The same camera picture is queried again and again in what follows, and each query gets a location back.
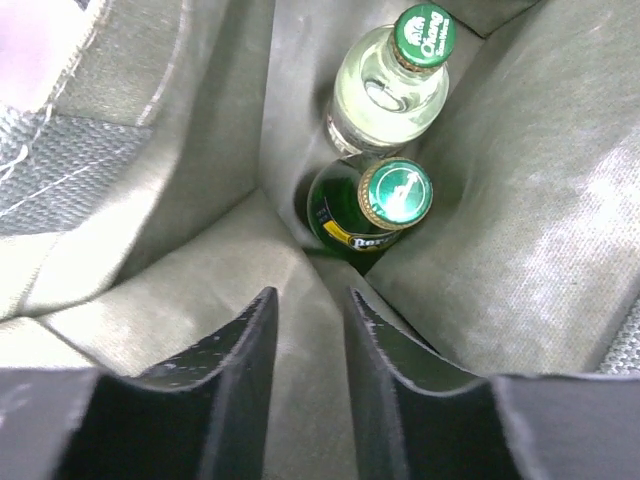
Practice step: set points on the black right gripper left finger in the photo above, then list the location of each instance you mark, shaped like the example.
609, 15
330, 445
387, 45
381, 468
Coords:
201, 414

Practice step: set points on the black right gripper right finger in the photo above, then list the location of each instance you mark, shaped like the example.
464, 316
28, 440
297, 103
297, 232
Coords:
418, 416

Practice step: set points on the clear chang soda bottle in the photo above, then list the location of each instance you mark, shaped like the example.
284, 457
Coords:
393, 83

